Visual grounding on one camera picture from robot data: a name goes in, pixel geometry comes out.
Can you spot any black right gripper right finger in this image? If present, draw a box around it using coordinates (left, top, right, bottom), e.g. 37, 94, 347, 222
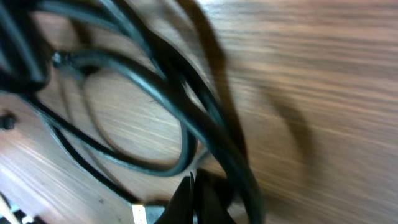
194, 169, 236, 224

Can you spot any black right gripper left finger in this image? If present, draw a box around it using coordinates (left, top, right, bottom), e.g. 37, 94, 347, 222
155, 176, 194, 224

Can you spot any thin black USB cable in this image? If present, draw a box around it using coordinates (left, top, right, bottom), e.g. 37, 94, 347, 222
0, 51, 200, 205

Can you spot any thick black USB cable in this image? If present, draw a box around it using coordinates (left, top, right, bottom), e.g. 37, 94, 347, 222
0, 0, 267, 224

